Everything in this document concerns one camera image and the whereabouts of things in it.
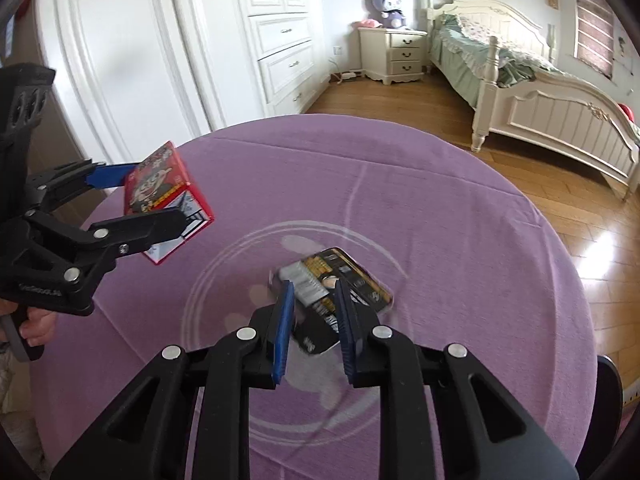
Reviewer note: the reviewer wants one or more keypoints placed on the black snack packet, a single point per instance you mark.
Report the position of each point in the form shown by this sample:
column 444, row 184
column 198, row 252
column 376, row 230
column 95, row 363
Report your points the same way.
column 320, row 270

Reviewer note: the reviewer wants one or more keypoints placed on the white power strip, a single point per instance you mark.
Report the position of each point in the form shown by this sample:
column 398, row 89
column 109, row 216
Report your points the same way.
column 347, row 75

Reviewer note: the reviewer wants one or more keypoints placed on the window with striped blind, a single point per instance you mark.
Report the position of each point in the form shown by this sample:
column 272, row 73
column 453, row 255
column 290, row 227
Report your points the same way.
column 595, row 30

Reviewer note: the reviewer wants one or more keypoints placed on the white wardrobe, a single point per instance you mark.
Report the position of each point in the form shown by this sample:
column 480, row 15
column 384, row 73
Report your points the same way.
column 125, row 60

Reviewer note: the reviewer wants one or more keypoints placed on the red cushion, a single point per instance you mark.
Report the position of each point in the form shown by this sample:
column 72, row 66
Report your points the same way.
column 629, row 114

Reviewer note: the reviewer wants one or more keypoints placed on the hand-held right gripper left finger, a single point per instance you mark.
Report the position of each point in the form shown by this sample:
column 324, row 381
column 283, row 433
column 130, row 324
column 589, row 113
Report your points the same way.
column 282, row 330

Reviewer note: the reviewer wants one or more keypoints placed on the white wooden bed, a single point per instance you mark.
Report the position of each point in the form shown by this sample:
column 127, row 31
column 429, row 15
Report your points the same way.
column 550, row 110

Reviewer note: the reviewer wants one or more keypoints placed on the white nightstand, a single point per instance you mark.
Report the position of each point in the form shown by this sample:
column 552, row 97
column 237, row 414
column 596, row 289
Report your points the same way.
column 395, row 55

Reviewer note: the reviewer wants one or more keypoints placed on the purple plush toy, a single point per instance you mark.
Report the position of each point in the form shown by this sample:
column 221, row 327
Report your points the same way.
column 390, row 10

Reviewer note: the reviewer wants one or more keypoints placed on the small pink item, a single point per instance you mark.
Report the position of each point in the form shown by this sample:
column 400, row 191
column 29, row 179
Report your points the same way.
column 365, row 24

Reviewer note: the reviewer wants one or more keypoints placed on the purple tablecloth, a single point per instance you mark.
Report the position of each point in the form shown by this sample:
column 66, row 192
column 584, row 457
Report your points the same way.
column 400, row 210

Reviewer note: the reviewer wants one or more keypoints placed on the red printed box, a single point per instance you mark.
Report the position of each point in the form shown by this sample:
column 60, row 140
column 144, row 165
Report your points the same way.
column 160, row 175

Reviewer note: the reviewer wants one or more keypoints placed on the black round bin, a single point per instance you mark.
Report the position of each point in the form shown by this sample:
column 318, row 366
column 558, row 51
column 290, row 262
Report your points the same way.
column 610, row 400

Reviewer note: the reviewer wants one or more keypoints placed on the person's left hand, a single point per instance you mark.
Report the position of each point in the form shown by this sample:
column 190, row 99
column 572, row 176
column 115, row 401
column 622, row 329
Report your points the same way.
column 37, row 330

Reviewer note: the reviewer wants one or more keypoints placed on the green bedding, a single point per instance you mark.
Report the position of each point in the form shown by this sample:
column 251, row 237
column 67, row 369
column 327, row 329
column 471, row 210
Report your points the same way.
column 450, row 55

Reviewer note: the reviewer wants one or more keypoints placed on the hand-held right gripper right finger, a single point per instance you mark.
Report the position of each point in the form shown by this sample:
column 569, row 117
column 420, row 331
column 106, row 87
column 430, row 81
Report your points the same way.
column 346, row 330

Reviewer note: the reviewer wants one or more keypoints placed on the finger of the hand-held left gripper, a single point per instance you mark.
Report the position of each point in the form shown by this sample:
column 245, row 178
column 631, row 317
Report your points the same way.
column 145, row 225
column 110, row 175

